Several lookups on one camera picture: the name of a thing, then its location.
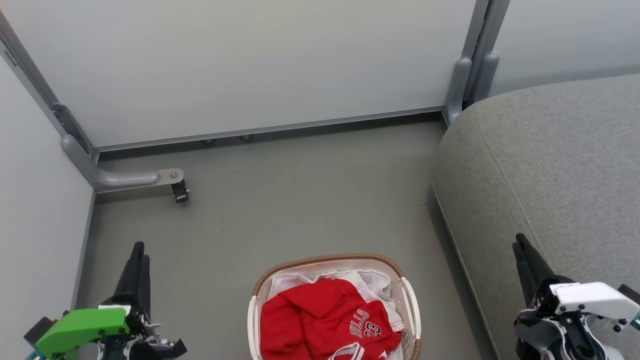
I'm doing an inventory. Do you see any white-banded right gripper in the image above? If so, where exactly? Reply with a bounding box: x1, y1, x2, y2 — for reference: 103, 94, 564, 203
512, 233, 640, 332

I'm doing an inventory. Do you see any white laundry basket brown rim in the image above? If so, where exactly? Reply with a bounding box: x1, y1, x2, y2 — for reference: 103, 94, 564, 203
247, 253, 422, 360

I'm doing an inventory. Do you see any black post hinge bracket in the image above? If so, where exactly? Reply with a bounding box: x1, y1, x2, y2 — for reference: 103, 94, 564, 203
50, 102, 93, 153

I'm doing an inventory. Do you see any red jersey white trim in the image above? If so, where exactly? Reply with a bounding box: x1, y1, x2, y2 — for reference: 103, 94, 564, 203
260, 285, 401, 360

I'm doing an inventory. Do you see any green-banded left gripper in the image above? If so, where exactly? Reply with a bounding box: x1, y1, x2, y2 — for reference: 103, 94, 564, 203
24, 241, 162, 360

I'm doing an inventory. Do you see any grey curved partition support foot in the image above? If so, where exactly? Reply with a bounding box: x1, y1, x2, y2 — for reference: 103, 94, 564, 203
61, 134, 185, 194

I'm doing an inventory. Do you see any grey metal partition post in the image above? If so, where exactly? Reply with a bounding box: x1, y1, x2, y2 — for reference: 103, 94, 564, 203
460, 0, 491, 61
0, 10, 98, 161
477, 0, 512, 56

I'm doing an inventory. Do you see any white fabric basket liner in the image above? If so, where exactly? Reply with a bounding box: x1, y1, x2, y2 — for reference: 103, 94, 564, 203
270, 269, 406, 360

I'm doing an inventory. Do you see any grey upright partition foot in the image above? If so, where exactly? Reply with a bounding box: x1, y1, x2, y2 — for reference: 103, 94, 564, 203
472, 52, 501, 105
444, 56, 473, 126

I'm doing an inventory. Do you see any grey fabric sofa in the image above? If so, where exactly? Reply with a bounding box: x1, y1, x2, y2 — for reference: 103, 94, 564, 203
431, 74, 640, 360

